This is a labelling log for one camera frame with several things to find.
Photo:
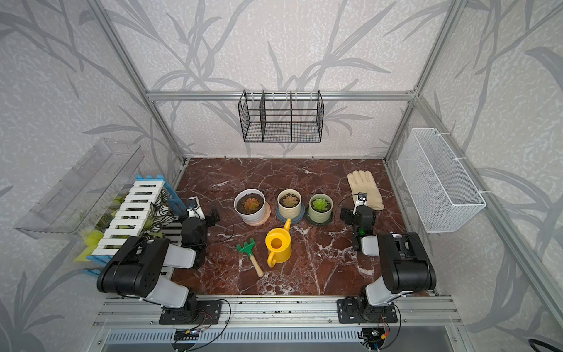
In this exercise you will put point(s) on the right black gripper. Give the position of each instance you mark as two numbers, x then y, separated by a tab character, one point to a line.
350	213

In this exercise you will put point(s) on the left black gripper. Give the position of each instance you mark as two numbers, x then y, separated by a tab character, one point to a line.
210	221

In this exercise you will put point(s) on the yellow plastic watering can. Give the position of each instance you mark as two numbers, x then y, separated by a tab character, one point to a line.
278	242

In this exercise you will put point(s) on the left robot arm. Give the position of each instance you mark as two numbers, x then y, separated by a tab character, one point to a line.
136	268

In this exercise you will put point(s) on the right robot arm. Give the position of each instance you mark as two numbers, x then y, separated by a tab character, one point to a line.
405	265

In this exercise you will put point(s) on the white pot orange succulent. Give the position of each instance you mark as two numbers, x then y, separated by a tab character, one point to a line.
249	201

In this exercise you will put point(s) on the green pot green succulent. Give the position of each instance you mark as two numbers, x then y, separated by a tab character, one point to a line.
320	207

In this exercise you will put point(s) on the cream pot pink succulent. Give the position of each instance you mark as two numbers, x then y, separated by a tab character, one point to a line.
289	204

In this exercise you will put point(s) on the cream gardening glove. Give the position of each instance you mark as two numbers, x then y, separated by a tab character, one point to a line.
364	182

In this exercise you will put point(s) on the artificial leafy plants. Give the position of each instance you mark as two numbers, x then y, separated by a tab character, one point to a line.
141	214

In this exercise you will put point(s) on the pink saucer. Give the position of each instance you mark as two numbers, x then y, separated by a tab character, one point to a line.
258	218

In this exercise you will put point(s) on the dark green saucer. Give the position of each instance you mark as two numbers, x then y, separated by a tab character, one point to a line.
319	224

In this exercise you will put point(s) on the white and blue picket crate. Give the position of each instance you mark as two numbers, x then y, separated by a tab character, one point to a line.
155	184

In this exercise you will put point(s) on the white mesh basket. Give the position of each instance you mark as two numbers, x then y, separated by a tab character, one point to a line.
444	195

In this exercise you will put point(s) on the clear acrylic shelf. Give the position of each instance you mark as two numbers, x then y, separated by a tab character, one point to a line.
82	196

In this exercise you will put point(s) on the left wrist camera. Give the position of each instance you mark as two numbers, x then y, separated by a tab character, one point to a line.
194	208

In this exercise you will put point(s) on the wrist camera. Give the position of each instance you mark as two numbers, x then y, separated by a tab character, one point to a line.
361	199
194	208

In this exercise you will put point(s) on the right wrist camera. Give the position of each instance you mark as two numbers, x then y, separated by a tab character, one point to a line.
361	199

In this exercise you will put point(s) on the green toy rake wooden handle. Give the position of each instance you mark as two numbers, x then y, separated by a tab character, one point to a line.
247	248

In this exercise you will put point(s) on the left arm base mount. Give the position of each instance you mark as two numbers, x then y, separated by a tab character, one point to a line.
204	313

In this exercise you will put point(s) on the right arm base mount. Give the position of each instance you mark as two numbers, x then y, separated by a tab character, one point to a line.
365	311

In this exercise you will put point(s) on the black wire basket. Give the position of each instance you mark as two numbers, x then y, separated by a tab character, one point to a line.
291	117

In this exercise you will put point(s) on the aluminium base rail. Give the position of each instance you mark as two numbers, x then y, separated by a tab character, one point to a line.
282	311

